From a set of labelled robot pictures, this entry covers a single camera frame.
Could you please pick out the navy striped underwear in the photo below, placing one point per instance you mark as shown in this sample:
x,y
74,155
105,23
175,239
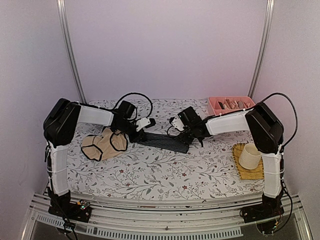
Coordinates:
x,y
162,141

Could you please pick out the floral table cloth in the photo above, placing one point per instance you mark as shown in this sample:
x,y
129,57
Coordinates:
x,y
139,173

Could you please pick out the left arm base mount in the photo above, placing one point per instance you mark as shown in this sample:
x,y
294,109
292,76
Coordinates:
x,y
62,206

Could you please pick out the pink divided organizer tray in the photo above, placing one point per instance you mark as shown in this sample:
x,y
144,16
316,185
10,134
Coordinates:
x,y
219,105

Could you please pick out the aluminium frame post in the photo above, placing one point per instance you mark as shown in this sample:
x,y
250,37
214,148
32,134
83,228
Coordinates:
x,y
262,47
63,19

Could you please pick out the front aluminium rail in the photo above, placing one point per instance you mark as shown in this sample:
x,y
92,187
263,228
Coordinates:
x,y
200,219

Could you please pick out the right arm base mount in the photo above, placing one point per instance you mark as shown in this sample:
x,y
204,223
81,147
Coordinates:
x,y
269,208

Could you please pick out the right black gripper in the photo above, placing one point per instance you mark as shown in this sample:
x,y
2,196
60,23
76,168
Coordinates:
x,y
187,140

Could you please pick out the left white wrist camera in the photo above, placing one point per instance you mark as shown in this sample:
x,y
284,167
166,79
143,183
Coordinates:
x,y
144,123

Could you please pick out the cream ribbed cup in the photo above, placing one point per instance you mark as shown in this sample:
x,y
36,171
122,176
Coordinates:
x,y
250,157

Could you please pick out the beige underwear black trim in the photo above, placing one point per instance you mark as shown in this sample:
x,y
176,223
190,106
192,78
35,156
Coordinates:
x,y
104,146

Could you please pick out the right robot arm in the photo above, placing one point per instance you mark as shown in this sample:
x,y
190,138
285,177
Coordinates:
x,y
209,168

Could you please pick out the left aluminium frame post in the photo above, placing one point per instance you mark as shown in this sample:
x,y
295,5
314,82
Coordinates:
x,y
63,19

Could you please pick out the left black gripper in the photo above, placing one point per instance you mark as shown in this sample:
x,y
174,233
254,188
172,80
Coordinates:
x,y
134,139

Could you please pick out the right aluminium frame post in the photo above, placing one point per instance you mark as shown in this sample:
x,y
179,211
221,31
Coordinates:
x,y
262,47

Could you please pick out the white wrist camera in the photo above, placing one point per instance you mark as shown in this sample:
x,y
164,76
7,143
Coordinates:
x,y
177,123
144,123

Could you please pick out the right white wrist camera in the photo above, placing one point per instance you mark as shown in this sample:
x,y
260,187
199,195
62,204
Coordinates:
x,y
177,123

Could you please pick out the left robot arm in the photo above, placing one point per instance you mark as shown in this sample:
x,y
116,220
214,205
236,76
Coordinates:
x,y
60,125

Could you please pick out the yellow woven mat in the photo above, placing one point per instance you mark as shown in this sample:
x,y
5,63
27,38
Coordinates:
x,y
244,174

